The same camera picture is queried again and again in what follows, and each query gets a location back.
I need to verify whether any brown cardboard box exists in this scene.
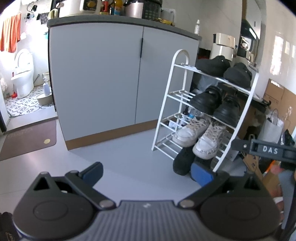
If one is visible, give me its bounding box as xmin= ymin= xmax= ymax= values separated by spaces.
xmin=263 ymin=78 xmax=296 ymax=121

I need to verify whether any yellow packet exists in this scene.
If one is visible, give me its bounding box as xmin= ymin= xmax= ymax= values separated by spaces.
xmin=154 ymin=18 xmax=174 ymax=26

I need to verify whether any person's right hand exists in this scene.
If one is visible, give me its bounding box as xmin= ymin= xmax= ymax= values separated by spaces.
xmin=270 ymin=162 xmax=286 ymax=178

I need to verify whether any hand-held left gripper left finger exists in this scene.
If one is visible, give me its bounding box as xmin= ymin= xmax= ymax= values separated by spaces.
xmin=29 ymin=162 xmax=116 ymax=210

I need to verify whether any black pouch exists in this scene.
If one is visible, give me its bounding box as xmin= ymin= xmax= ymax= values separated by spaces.
xmin=0 ymin=212 xmax=15 ymax=241

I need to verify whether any blue soap bottle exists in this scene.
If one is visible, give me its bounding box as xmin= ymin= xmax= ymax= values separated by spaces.
xmin=43 ymin=79 xmax=51 ymax=97

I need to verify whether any black lace-up sneaker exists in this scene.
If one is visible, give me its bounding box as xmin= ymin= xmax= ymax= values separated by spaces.
xmin=173 ymin=145 xmax=197 ymax=176

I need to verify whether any white rice cooker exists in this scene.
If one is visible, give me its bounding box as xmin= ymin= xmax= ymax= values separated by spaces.
xmin=57 ymin=0 xmax=102 ymax=18

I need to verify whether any orange towel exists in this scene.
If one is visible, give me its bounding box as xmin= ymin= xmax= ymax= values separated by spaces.
xmin=0 ymin=13 xmax=22 ymax=53

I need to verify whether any white metal shoe rack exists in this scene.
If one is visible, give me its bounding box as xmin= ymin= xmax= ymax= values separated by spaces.
xmin=151 ymin=49 xmax=260 ymax=173

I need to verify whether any orange juice bottle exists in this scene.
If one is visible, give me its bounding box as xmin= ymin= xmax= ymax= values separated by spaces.
xmin=110 ymin=0 xmax=123 ymax=16

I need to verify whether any white printed bag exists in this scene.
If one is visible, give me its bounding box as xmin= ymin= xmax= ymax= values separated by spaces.
xmin=257 ymin=108 xmax=285 ymax=144

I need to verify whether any brown door mat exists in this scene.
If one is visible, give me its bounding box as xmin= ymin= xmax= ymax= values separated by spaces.
xmin=0 ymin=120 xmax=57 ymax=162

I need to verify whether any dark glass bottle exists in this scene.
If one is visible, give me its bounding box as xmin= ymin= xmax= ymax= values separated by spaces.
xmin=181 ymin=107 xmax=189 ymax=126

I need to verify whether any grey cabinet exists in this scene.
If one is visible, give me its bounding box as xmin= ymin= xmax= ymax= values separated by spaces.
xmin=47 ymin=17 xmax=202 ymax=151

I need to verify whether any beige wash basin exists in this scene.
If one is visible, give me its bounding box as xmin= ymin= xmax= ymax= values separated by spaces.
xmin=36 ymin=93 xmax=54 ymax=105

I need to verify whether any steel pot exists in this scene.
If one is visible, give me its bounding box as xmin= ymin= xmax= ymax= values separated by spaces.
xmin=123 ymin=0 xmax=145 ymax=19

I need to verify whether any white toilet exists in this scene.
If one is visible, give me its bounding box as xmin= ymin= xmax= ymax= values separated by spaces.
xmin=11 ymin=48 xmax=34 ymax=98

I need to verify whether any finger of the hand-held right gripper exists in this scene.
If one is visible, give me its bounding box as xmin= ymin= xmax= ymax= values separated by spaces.
xmin=232 ymin=137 xmax=252 ymax=153

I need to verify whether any dark grey clog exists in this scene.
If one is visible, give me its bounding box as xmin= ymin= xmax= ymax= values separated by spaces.
xmin=223 ymin=62 xmax=253 ymax=89
xmin=195 ymin=55 xmax=231 ymax=77

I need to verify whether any black electric cooker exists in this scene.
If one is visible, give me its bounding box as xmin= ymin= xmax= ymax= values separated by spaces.
xmin=141 ymin=0 xmax=163 ymax=21

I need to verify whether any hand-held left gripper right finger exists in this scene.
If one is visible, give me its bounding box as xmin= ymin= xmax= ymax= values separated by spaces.
xmin=177 ymin=162 xmax=269 ymax=210

